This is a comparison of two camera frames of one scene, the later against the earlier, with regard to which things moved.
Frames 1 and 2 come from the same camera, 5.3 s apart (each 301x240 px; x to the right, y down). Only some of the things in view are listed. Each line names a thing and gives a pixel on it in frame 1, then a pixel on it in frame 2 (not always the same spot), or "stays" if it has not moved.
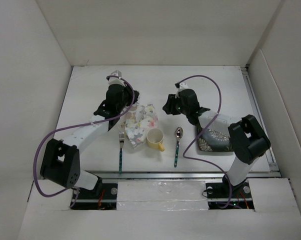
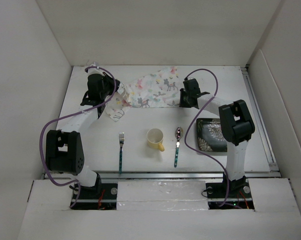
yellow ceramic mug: (154, 137) stays
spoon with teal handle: (178, 133) stays
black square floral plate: (213, 141) stays
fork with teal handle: (121, 139) stays
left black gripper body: (127, 98) -> (109, 86)
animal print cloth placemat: (137, 121) -> (160, 89)
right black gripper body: (175, 106) -> (184, 101)
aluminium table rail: (179, 175) stays
